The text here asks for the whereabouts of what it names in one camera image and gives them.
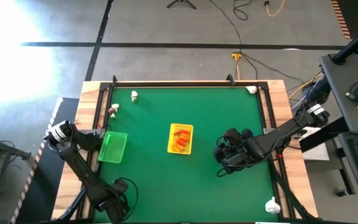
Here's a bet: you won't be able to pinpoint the black diagonal support strut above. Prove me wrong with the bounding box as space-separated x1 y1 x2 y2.
57 186 85 222
268 158 319 221

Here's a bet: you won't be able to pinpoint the long black floor cable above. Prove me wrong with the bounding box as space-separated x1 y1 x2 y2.
208 0 244 54

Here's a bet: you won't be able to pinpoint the black floor mat striped edge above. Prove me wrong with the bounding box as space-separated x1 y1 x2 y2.
331 0 358 40
11 98 80 224

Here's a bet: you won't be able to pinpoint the dark pole with round base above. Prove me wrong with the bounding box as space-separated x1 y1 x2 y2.
301 73 332 105

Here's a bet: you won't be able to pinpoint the black keyboard tray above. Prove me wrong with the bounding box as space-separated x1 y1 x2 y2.
337 132 358 211

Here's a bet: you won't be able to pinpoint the black aluminium table frame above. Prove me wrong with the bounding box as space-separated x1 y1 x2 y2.
61 81 308 223

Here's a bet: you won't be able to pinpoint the yellow cable by desk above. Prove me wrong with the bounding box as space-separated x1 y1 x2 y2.
287 70 323 100

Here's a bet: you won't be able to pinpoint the thin black floor cable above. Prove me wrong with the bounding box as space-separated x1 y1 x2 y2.
241 52 306 85

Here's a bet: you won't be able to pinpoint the green plastic basket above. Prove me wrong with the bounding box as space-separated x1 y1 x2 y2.
97 131 129 164

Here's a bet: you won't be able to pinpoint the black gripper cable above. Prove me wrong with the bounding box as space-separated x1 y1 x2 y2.
116 176 139 222
216 167 230 179

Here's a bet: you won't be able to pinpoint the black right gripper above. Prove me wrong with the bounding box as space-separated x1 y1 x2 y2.
221 139 256 174

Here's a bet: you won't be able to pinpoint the black desk top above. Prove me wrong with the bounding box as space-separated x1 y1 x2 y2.
318 51 358 134

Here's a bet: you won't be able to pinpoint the black desk crossbar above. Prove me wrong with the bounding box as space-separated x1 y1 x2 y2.
299 116 351 153

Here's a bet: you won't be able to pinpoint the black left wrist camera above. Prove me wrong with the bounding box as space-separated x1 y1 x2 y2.
112 179 129 194

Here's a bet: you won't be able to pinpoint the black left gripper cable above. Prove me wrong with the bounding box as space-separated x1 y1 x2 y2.
116 176 139 222

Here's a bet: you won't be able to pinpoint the looped black floor cable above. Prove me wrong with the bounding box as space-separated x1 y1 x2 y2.
232 0 254 22

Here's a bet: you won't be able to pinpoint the black tripod legs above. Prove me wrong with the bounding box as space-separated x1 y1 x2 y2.
166 0 198 10

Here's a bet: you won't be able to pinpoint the green table mat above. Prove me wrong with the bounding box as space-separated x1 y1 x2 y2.
93 86 280 222

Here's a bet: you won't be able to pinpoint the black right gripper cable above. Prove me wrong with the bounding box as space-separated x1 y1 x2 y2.
216 167 230 179

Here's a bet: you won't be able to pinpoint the yellow plastic basket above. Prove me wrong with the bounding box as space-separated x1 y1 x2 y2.
167 123 194 155

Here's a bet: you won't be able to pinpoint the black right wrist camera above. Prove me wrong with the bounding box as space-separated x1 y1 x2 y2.
213 145 227 164

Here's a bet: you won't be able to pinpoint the black metal stand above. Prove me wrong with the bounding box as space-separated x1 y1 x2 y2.
0 126 32 224

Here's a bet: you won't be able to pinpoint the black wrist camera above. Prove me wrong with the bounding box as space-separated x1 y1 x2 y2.
112 179 129 194
213 145 227 164

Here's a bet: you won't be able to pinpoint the yellow floor cable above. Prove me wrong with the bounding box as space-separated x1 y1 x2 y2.
265 0 287 18

